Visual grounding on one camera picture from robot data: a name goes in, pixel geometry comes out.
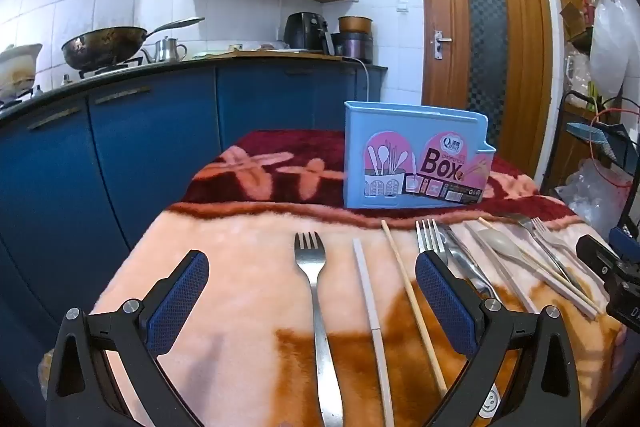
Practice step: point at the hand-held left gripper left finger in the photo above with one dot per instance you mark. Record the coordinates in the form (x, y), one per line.
(182, 302)

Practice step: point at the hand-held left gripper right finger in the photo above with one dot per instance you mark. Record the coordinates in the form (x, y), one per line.
(445, 307)

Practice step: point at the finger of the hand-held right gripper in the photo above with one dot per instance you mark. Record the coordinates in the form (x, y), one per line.
(625, 239)
(595, 254)

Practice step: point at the wooden chopstick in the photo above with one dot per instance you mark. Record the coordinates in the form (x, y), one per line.
(407, 282)
(562, 282)

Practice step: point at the white plastic fork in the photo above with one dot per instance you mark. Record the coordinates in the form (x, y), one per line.
(542, 229)

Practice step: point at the white chopstick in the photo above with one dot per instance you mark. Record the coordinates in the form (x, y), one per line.
(369, 297)

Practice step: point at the light blue utensil box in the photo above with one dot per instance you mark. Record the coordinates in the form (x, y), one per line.
(400, 147)

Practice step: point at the steel table knife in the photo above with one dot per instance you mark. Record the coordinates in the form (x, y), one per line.
(462, 262)

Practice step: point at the clear plastic bag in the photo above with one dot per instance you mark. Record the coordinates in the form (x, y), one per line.
(590, 192)

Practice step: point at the white plastic knife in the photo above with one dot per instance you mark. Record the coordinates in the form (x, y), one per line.
(520, 292)

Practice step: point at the red and peach plush blanket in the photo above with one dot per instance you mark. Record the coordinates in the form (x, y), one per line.
(225, 237)

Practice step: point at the beige plastic spoon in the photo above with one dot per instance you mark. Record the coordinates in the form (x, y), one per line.
(500, 244)

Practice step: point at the black metal rack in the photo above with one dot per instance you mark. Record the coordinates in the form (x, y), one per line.
(565, 132)

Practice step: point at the blue base cabinets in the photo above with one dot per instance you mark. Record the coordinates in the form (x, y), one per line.
(140, 147)

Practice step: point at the white plastic bag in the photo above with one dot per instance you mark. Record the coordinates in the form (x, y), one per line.
(612, 42)

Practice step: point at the steel kettle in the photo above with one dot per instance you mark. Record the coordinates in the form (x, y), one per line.
(167, 51)

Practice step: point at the black wok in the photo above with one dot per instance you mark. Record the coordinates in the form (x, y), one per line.
(100, 47)

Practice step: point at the rice cooker pot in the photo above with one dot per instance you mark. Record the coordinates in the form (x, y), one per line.
(352, 46)

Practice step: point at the white ceramic pot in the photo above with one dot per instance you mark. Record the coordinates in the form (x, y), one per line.
(20, 67)

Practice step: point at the black air fryer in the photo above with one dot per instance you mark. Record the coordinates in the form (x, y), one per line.
(302, 32)

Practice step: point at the orange pot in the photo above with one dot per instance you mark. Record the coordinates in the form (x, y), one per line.
(355, 24)

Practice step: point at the white light switch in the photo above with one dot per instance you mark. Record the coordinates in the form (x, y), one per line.
(402, 6)

